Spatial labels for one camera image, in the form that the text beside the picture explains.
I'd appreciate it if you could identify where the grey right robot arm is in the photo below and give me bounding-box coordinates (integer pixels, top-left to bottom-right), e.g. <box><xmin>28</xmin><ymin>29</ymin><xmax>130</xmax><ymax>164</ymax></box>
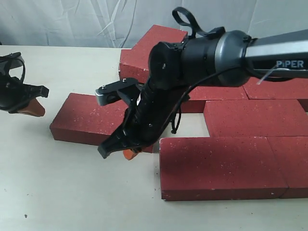
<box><xmin>95</xmin><ymin>28</ymin><xmax>308</xmax><ymax>158</ymax></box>

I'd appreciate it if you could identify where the white fabric backdrop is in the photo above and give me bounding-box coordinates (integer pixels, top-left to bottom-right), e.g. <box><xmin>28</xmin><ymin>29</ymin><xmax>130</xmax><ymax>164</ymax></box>
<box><xmin>0</xmin><ymin>0</ymin><xmax>308</xmax><ymax>48</ymax></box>

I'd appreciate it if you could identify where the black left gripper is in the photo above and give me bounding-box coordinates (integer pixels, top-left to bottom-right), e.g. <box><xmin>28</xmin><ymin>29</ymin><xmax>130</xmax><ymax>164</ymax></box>
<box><xmin>0</xmin><ymin>52</ymin><xmax>49</xmax><ymax>117</ymax></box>

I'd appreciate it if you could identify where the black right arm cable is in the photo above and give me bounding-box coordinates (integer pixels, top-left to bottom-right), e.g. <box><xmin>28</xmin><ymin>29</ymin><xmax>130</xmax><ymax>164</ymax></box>
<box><xmin>168</xmin><ymin>6</ymin><xmax>308</xmax><ymax>134</ymax></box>

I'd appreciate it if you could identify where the red second row brick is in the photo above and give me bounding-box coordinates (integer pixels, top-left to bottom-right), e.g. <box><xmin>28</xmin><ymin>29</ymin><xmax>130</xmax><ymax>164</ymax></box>
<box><xmin>204</xmin><ymin>100</ymin><xmax>308</xmax><ymax>137</ymax></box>

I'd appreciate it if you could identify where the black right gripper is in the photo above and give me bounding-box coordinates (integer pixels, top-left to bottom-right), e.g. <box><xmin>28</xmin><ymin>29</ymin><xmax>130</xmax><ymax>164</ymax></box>
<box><xmin>98</xmin><ymin>42</ymin><xmax>189</xmax><ymax>161</ymax></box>

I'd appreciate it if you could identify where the red third row right brick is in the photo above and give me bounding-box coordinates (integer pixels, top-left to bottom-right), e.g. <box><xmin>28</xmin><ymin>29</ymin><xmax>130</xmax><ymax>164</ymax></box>
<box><xmin>244</xmin><ymin>77</ymin><xmax>308</xmax><ymax>112</ymax></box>

